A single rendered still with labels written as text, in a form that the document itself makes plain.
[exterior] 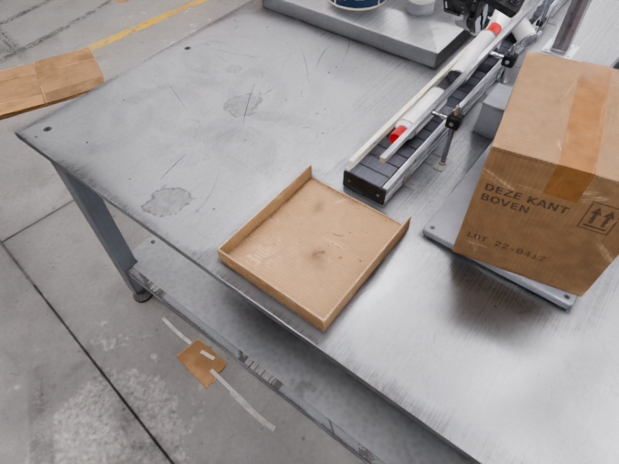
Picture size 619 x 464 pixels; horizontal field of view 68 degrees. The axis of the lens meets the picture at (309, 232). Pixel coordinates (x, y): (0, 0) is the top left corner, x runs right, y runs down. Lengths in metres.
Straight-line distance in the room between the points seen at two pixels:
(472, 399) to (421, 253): 0.29
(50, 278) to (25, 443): 0.66
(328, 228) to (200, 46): 0.84
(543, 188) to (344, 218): 0.40
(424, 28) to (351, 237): 0.81
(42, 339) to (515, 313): 1.66
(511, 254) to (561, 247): 0.09
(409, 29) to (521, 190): 0.86
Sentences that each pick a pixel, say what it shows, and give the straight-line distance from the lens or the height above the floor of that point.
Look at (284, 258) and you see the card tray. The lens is 0.91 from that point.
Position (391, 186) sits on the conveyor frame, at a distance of 1.00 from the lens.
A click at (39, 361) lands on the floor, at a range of 1.99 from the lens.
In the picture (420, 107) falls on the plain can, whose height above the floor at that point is 0.93.
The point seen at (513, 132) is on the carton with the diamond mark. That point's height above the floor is 1.12.
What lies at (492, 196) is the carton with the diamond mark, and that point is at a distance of 0.81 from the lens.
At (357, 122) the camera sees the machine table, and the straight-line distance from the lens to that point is 1.22.
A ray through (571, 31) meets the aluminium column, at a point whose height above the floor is 0.90.
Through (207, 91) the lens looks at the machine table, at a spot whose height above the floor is 0.83.
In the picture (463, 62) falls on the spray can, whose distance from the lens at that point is 1.29.
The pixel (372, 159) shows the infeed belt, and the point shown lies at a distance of 1.04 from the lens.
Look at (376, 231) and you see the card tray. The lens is 0.96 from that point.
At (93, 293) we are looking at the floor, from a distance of 2.06.
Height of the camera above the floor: 1.58
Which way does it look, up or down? 51 degrees down
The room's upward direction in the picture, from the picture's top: 2 degrees counter-clockwise
